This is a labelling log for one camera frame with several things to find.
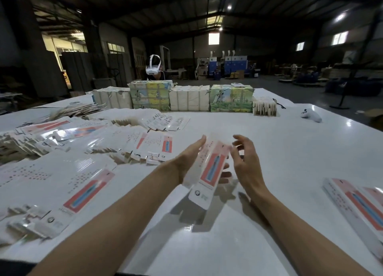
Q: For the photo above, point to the person's right hand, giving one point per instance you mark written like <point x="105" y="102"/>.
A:
<point x="248" y="165"/>

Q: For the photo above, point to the person's left hand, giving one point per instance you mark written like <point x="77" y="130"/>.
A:
<point x="188" y="156"/>

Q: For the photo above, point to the toothbrush carton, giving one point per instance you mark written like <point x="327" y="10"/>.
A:
<point x="212" y="168"/>

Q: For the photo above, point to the pile of carton blanks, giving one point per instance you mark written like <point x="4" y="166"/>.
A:
<point x="60" y="165"/>

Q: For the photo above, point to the person's left forearm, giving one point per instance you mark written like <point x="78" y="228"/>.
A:
<point x="107" y="228"/>

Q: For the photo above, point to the person's right forearm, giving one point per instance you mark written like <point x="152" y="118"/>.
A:
<point x="311" y="240"/>

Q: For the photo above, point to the row of white cartons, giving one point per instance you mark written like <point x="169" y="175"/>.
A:
<point x="190" y="99"/>
<point x="112" y="98"/>

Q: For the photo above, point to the small beige card stack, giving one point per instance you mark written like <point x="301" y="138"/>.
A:
<point x="264" y="108"/>

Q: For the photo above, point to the green printed carton bundle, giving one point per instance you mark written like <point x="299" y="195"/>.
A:
<point x="231" y="99"/>

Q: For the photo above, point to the small black tool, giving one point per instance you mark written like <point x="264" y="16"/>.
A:
<point x="279" y="103"/>

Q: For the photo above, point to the green yellow carton bundle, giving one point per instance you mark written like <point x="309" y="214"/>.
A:
<point x="151" y="96"/>

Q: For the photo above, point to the small white object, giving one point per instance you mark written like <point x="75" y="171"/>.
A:
<point x="311" y="115"/>

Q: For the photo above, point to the white headset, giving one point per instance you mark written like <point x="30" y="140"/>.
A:
<point x="153" y="66"/>

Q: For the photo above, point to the blue machine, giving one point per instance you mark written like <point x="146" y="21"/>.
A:
<point x="234" y="64"/>

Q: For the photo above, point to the grey crate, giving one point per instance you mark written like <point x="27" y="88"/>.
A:
<point x="105" y="82"/>

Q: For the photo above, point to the square bright window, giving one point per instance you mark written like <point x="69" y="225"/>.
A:
<point x="213" y="38"/>

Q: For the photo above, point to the pile of grey flat sheets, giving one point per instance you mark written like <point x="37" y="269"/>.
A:
<point x="75" y="110"/>

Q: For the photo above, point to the black floor stand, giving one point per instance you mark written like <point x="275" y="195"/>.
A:
<point x="347" y="84"/>

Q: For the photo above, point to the blue bins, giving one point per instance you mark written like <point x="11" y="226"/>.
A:
<point x="353" y="87"/>

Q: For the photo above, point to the open cardboard box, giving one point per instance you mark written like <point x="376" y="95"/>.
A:
<point x="375" y="118"/>

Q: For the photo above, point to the dark grey cabinet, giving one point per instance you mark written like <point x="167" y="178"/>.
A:
<point x="76" y="72"/>

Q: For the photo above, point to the grey side table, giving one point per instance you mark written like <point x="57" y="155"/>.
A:
<point x="11" y="96"/>

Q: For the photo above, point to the small wall window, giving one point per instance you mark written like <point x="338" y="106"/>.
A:
<point x="300" y="46"/>

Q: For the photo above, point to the double wall window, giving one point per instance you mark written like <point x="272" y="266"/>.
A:
<point x="340" y="38"/>

